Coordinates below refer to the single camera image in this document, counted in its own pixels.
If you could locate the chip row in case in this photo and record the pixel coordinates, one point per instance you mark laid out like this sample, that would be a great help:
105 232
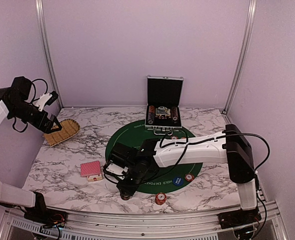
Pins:
175 114
151 115

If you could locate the aluminium poker chip case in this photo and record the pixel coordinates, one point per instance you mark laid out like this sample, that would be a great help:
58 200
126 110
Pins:
163 91

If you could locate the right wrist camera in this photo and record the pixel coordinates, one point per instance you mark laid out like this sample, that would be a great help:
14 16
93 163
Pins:
115 170

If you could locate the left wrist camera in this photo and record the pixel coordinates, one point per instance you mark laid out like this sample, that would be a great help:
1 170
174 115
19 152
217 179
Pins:
46 100

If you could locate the front aluminium rail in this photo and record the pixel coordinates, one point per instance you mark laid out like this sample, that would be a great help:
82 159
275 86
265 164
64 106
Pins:
156 226

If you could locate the red playing card deck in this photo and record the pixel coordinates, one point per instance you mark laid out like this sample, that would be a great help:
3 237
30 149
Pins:
92 168

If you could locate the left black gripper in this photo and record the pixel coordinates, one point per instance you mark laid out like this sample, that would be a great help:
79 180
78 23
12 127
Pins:
45 128

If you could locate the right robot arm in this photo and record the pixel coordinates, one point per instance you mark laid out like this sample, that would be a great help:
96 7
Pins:
230 147

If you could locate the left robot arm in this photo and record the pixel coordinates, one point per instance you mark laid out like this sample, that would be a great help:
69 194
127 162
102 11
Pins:
21 129

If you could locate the blue small blind button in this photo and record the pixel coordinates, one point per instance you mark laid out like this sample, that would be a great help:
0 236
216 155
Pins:
178 181

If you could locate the aluminium frame post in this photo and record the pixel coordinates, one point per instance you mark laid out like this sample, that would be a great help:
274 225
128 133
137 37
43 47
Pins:
46 49
248 30

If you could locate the left chip row in case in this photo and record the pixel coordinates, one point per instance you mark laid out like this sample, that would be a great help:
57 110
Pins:
151 115

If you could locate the black red 100 chip stack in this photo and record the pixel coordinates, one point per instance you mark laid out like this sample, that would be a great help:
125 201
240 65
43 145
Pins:
125 197

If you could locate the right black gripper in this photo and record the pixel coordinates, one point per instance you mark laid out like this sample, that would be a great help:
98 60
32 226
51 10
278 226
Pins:
121 187

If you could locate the left aluminium frame post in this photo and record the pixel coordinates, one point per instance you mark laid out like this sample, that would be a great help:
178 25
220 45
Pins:
46 49

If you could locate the round green poker mat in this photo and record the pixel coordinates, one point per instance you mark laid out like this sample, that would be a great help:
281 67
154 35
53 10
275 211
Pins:
133 135

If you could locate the card deck in case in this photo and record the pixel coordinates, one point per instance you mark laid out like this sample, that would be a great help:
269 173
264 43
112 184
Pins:
162 112

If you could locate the red yellow 5 chip stack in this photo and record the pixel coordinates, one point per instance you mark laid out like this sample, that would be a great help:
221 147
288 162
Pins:
160 198

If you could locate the playing card box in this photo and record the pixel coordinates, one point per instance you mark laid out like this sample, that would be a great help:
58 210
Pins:
94 178

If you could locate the right chip row in case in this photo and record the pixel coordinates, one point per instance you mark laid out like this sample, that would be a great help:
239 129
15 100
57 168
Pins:
175 114

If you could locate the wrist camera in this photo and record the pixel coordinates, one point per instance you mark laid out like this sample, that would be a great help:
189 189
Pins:
46 100
115 170

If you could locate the woven bamboo basket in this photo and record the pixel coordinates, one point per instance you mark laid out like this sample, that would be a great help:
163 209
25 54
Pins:
70 128

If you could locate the right aluminium frame post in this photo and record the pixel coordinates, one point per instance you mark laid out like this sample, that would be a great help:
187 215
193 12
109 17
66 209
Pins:
248 30

